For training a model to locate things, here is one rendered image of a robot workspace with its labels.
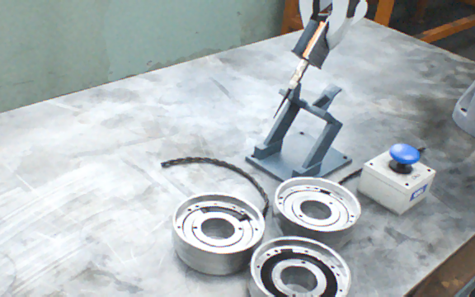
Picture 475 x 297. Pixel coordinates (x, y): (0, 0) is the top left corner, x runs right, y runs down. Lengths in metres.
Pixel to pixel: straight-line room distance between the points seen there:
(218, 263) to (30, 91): 1.81
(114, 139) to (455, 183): 0.50
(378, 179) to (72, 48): 1.76
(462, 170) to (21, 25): 1.70
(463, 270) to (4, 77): 1.72
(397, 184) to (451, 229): 0.09
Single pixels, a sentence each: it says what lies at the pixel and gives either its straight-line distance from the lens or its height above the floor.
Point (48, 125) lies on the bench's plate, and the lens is 0.90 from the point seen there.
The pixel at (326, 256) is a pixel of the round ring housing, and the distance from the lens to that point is 0.66.
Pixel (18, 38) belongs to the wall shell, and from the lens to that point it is 2.26.
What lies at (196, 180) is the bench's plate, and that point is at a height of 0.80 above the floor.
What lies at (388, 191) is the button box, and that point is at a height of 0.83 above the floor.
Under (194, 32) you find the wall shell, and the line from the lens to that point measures 2.76.
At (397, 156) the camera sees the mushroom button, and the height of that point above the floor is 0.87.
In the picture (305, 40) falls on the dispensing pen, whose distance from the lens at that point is 0.74.
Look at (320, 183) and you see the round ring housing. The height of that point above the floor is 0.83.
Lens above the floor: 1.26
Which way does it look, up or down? 32 degrees down
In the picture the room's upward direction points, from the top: 7 degrees clockwise
